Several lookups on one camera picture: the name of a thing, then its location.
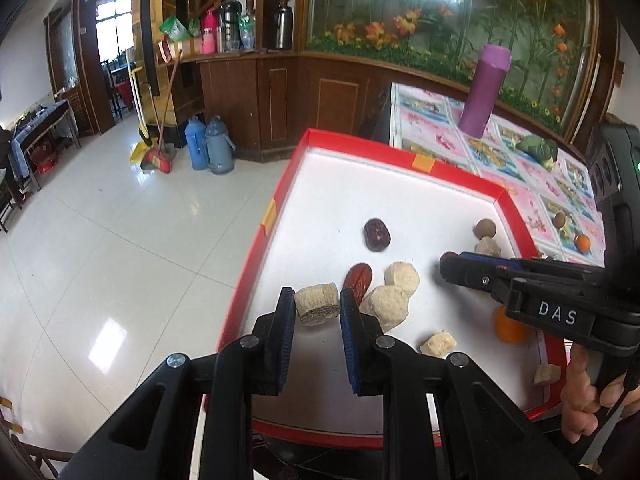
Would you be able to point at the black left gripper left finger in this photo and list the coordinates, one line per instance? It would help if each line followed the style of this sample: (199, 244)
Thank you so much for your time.
(254, 365)

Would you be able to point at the beige chunk lower tray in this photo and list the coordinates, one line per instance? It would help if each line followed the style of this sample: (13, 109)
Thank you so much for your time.
(403, 275)

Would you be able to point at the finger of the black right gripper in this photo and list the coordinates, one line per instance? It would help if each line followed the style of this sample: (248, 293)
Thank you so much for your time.
(488, 263)
(454, 270)

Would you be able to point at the fruit pattern tablecloth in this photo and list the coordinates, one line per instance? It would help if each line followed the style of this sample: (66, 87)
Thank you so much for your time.
(426, 123)

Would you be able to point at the red white tray box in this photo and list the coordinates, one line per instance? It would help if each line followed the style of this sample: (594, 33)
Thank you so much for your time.
(312, 233)

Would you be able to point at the red broom and dustpan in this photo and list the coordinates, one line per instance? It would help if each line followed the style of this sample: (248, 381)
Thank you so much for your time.
(153, 154)

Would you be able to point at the orange mandarin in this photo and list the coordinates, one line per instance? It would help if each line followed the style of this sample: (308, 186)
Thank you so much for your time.
(582, 243)
(508, 330)

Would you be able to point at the right hand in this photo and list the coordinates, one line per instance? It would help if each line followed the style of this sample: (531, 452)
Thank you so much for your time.
(581, 400)

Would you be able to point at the green leafy vegetable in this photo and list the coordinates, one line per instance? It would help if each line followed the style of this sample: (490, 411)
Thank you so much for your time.
(544, 151)

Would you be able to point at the beige sugarcane chunk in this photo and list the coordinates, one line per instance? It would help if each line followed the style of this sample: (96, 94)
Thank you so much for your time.
(317, 304)

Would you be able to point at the blue thermos jug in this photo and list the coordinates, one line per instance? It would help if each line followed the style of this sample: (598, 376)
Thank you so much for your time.
(195, 136)

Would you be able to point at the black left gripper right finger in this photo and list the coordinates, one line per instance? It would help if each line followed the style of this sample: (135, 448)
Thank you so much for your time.
(381, 365)

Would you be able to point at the brown round longan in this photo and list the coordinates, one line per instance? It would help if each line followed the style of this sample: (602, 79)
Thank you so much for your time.
(485, 228)

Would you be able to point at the purple thermos bottle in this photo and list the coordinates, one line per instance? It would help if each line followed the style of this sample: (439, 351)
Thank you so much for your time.
(492, 66)

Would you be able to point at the flower glass partition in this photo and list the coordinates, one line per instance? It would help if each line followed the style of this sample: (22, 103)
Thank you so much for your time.
(550, 42)

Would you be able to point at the beige chunk in tray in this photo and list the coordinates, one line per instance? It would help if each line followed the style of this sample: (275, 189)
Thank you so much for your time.
(487, 246)

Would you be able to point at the dark jujube in tray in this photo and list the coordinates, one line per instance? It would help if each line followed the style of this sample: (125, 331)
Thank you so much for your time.
(376, 235)

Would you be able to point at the grey-blue thermos jug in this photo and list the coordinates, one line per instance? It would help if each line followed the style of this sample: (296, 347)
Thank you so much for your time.
(219, 147)

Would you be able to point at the dark red jujube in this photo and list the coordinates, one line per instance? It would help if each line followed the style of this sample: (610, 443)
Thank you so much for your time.
(358, 279)

